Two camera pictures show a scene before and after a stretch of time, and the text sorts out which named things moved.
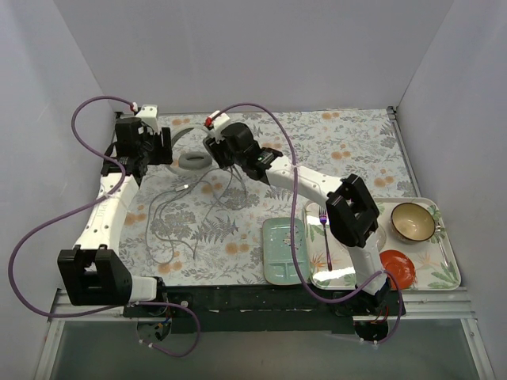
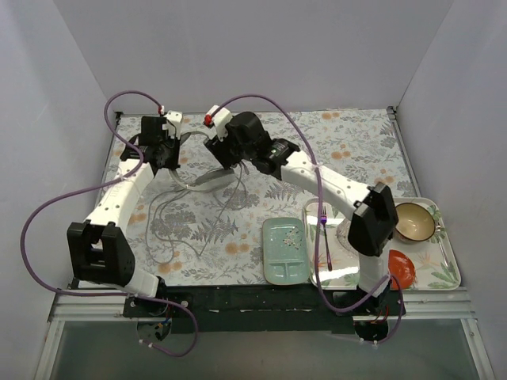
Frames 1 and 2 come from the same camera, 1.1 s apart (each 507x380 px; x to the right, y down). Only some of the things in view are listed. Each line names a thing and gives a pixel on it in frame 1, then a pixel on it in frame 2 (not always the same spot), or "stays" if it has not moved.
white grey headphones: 192,160 to 207,178
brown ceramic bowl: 412,222 stays
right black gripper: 216,152 stays
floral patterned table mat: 200,224 stays
